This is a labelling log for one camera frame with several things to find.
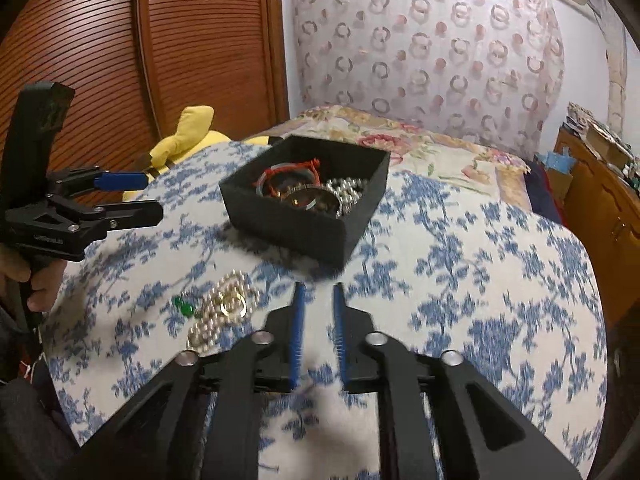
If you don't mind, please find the yellow plush toy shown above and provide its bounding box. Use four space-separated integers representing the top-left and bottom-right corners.
122 105 276 203

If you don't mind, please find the stack of folded cloth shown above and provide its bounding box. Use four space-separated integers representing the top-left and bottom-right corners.
565 102 608 136

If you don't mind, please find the circle patterned curtain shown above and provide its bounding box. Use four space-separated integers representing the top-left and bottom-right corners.
280 0 566 161

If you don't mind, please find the gold ring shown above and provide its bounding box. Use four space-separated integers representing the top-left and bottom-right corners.
220 296 247 319

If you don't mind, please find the black box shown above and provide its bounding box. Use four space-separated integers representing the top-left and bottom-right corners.
219 135 392 268

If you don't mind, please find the cardboard box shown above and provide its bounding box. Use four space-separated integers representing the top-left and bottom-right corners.
582 122 631 161

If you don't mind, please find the dark blue blanket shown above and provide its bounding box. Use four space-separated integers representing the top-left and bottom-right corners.
525 160 563 221

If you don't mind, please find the wooden sideboard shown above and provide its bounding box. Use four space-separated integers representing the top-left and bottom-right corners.
552 127 640 281

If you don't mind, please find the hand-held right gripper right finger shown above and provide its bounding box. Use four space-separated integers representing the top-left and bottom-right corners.
332 282 583 480

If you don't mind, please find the floral bed blanket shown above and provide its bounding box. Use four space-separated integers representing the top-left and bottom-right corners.
240 105 533 211

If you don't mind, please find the red cord bracelet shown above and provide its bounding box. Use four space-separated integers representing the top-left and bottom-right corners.
265 159 322 197

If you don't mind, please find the person's left hand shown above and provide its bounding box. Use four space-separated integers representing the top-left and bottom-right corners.
0 250 66 313

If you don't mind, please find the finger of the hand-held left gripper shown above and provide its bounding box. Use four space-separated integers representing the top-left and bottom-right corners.
47 167 148 196
55 199 164 231

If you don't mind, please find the silver bead strand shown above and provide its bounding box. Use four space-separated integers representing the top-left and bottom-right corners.
326 177 372 217

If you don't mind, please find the blue floral tablecloth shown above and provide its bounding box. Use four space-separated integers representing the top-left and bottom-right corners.
37 140 608 480

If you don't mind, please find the beige tied drape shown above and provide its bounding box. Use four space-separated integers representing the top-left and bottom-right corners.
602 35 628 126

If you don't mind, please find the brown slatted wardrobe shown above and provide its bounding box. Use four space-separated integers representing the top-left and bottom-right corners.
0 0 291 181

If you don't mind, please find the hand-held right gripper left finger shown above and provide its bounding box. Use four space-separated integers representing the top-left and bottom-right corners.
75 282 307 480

